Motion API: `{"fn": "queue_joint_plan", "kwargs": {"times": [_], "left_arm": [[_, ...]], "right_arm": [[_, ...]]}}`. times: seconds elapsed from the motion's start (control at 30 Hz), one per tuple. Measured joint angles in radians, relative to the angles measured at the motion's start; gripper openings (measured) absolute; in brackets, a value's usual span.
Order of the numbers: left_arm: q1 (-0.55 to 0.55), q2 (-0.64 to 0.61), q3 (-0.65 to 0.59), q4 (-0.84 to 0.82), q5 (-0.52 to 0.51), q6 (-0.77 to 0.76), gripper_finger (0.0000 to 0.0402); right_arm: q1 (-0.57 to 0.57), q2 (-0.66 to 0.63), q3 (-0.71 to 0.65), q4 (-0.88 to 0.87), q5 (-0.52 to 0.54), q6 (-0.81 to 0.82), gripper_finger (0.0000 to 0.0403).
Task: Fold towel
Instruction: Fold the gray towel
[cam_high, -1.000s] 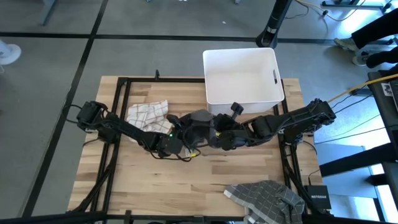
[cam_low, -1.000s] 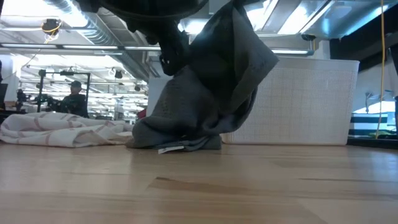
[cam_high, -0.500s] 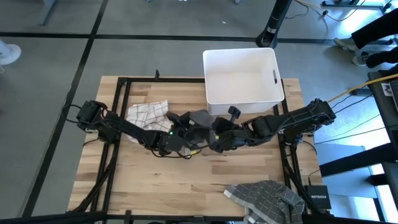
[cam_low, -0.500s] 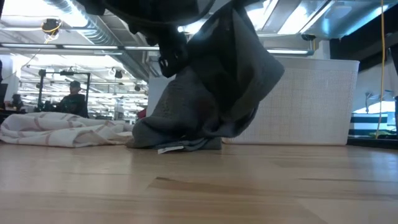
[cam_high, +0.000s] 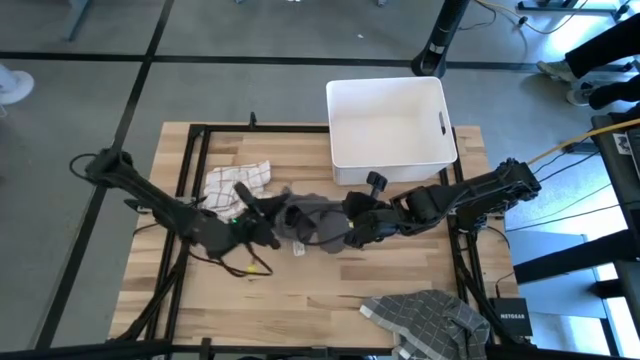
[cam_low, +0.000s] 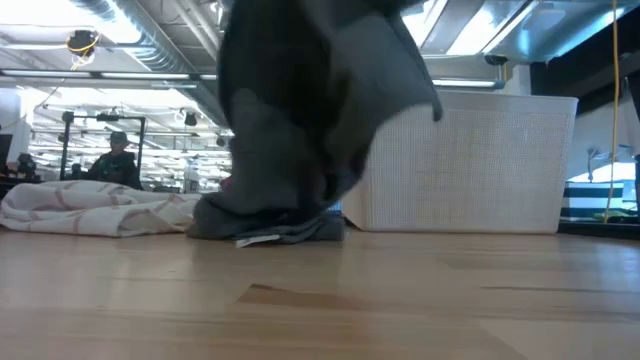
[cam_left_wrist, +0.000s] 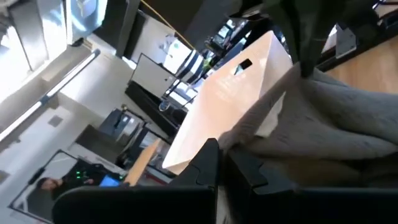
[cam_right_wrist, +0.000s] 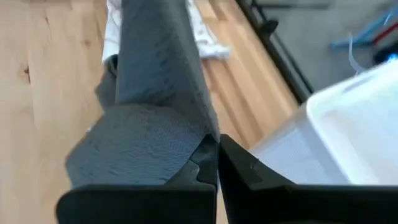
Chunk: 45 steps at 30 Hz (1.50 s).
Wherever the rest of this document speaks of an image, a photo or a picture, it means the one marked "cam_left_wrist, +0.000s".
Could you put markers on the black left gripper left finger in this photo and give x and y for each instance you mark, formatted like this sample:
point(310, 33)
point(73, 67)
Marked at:
point(140, 205)

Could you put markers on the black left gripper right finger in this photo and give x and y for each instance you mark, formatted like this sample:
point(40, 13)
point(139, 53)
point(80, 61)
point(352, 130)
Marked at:
point(311, 205)

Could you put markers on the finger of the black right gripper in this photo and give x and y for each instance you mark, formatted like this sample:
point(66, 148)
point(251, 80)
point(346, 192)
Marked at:
point(318, 21)
point(290, 21)

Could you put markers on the grey terry towel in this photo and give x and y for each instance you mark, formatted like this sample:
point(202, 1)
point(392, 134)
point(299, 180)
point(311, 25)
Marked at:
point(326, 124)

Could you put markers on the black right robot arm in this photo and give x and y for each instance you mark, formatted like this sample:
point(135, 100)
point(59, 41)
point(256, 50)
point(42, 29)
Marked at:
point(360, 15)

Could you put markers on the blue lit screen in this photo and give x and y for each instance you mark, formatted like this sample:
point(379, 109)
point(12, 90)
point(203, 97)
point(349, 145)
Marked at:
point(109, 181)

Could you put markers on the wooden side table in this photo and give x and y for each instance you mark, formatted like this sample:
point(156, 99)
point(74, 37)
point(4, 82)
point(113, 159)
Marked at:
point(143, 161)

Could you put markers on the person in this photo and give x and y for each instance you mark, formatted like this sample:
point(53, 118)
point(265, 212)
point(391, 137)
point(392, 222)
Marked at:
point(46, 183)

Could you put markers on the black cabinet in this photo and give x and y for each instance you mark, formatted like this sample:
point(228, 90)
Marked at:
point(146, 105)

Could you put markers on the white board panel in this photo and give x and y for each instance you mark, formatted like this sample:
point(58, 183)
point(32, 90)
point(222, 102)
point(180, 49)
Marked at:
point(152, 74)

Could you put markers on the long ceiling light bar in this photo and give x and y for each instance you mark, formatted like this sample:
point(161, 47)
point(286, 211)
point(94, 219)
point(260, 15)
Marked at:
point(62, 82)

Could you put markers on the grey metal bracket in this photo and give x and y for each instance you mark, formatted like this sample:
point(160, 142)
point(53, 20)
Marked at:
point(345, 43)

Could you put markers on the black table edge rail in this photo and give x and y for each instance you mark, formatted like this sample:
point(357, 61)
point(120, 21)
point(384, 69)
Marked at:
point(382, 34)

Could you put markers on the shiny metal ceiling duct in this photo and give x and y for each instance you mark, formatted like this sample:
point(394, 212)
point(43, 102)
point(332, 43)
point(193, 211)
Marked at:
point(53, 25)

